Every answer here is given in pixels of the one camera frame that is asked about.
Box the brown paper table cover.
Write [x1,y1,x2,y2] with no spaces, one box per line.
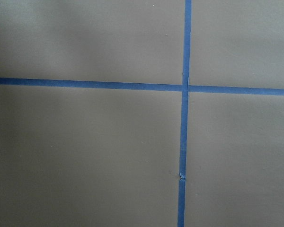
[0,0,284,227]

